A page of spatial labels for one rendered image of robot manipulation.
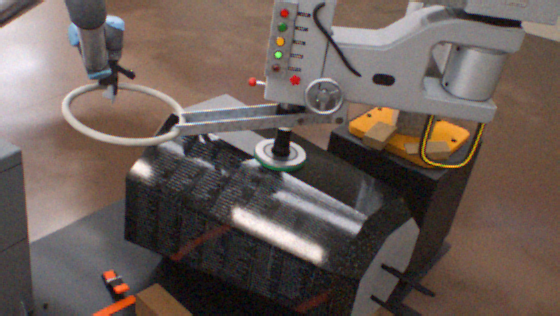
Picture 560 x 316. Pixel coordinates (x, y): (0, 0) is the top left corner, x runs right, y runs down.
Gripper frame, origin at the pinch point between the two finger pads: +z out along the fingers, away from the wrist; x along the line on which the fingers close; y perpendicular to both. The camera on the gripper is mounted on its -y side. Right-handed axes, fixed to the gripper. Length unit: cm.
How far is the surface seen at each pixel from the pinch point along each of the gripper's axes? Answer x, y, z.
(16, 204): 29, 42, 31
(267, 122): 56, -46, -20
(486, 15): 92, -98, -81
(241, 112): 41, -42, -16
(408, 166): 59, -127, 7
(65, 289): 22, 20, 90
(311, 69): 66, -53, -48
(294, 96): 64, -50, -36
